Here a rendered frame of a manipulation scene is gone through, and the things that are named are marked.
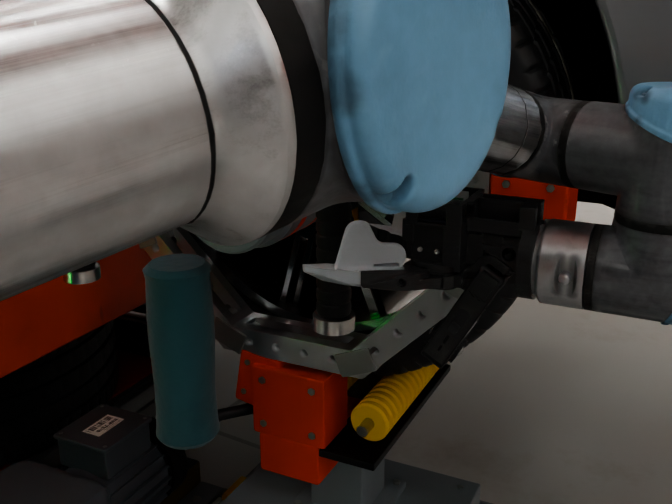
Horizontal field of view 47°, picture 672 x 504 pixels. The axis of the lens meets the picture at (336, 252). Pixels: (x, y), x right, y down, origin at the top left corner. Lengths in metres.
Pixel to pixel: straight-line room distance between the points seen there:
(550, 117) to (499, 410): 1.59
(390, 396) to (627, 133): 0.60
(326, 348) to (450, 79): 0.81
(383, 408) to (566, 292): 0.48
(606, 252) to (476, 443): 1.43
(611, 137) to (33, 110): 0.51
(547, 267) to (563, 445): 1.45
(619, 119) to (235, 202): 0.44
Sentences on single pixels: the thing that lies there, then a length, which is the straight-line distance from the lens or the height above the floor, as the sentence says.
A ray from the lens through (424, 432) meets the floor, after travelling 2.08.
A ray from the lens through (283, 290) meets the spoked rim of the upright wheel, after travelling 1.20.
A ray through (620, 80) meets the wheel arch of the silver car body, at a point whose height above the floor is 0.98.
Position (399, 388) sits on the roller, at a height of 0.53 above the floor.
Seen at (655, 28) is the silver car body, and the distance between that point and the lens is 0.96.
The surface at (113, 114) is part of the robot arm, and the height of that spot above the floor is 1.04.
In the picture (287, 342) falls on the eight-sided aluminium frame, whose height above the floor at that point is 0.61.
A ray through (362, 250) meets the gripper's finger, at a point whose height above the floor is 0.86.
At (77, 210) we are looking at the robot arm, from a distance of 0.23.
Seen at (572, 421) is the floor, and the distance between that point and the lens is 2.21.
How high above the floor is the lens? 1.07
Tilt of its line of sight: 18 degrees down
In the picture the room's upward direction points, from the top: straight up
